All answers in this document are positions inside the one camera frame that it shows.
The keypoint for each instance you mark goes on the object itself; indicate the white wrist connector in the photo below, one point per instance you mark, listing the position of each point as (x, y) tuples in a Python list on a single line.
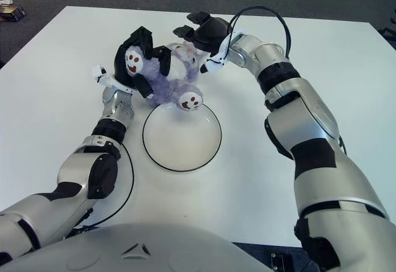
[(213, 65), (99, 71)]

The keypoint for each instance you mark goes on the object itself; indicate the white left wrist connector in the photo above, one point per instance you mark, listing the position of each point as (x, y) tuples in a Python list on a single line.
[(99, 71)]

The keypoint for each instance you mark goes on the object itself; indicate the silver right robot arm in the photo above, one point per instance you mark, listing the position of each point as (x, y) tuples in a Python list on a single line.
[(309, 123)]

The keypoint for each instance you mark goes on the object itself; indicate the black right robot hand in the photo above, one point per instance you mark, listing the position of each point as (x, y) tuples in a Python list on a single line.
[(212, 34)]

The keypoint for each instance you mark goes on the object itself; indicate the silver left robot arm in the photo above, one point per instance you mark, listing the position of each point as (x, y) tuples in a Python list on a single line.
[(77, 167)]

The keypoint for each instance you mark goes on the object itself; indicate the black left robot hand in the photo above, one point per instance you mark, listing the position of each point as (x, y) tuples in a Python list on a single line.
[(119, 65)]

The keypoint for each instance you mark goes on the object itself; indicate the black chair base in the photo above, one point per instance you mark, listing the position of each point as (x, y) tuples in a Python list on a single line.
[(386, 34)]

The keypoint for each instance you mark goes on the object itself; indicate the purple plush rabbit doll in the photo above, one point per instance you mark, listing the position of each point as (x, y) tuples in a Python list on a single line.
[(167, 89)]

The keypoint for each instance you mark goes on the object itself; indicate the white plate with black rim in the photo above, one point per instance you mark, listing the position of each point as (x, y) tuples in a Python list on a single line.
[(182, 142)]

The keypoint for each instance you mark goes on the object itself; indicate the white right wrist connector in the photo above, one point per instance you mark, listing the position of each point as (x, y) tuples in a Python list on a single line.
[(213, 65)]

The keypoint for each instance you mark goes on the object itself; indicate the black and gold box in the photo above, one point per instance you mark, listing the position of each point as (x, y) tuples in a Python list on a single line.
[(10, 14)]

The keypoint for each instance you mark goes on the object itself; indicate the metal table bracket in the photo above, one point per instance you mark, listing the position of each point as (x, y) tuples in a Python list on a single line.
[(280, 262)]

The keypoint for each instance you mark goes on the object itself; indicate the grey robot torso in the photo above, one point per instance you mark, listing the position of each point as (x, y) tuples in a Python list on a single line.
[(92, 253)]

